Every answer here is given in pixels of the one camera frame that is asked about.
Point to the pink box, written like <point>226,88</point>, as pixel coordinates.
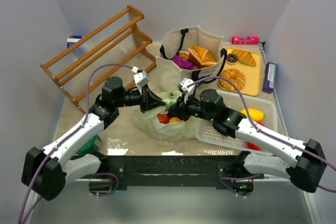
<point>252,40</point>

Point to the purple box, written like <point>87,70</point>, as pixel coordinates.
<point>270,77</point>

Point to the light green plastic bag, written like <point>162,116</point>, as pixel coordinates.
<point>149,124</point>

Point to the brown wooden rack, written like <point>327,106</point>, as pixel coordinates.
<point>103,52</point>

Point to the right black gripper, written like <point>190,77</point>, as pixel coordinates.
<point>182,107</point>

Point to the black base frame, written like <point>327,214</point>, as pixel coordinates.
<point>220,172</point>

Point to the croissant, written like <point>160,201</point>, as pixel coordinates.
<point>244,57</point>

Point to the yellow tray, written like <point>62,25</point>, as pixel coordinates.
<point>252,74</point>

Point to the dark green plastic bag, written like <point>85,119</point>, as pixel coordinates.
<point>93,145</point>

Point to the red apple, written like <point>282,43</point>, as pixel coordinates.
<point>163,118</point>
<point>253,146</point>

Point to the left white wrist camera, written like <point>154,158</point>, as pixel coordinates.
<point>141,79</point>

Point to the yellow banana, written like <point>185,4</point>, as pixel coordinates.
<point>256,115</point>

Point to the purple snack packet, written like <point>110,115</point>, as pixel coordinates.
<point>183,63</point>

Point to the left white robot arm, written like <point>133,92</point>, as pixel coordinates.
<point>46,171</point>

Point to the beige canvas tote bag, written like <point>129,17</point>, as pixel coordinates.
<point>170,74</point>

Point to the blue white carton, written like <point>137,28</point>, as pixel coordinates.
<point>71,40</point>

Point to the yellow lemon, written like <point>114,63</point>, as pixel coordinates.
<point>174,119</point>

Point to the white plastic basket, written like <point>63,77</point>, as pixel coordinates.
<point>206,133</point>

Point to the glazed ring bread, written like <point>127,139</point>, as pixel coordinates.
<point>234,76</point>

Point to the orange snack packet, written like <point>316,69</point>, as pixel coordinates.
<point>199,56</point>

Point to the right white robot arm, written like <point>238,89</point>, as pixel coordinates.
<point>300,162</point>

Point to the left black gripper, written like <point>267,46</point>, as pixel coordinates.
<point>144,99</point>

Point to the chocolate donut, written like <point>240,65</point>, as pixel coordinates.
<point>231,59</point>

